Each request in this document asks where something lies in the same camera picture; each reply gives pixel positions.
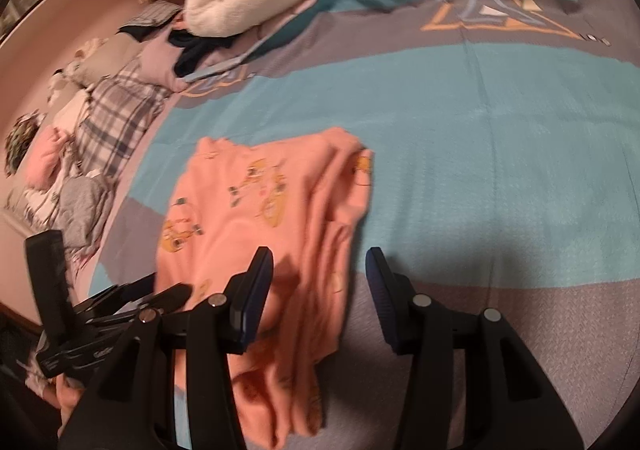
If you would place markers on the pink printed pants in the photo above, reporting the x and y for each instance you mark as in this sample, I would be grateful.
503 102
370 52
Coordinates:
280 210

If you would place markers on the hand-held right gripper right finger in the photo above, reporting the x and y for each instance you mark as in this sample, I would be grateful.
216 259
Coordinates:
382 300

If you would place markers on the plaid cloth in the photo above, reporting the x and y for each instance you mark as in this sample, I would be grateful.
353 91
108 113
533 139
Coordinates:
117 120

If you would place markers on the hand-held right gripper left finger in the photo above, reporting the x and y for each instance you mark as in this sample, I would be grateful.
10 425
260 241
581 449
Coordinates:
256 300

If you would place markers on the dark checked folded cloth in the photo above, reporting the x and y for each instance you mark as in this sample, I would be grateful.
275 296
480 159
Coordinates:
152 15

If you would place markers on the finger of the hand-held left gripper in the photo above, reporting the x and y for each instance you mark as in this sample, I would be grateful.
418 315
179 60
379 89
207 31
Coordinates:
127 287
170 296

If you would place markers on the teal grey striped bed blanket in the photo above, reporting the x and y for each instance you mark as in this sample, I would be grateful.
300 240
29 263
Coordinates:
475 130

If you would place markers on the pink cloth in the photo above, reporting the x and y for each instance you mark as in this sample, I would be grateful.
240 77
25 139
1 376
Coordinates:
45 160

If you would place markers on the lavender pillow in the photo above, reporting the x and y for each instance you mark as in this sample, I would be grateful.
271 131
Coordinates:
162 60

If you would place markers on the green patterned cloth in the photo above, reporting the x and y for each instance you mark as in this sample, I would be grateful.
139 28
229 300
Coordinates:
22 140

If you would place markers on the grey cloth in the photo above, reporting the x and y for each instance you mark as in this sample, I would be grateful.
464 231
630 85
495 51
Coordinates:
85 210

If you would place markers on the beige pillow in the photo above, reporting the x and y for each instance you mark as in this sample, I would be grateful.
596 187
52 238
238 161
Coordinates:
105 58

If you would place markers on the dark navy garment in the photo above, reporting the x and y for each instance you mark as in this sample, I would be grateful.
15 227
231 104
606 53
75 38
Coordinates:
197 48

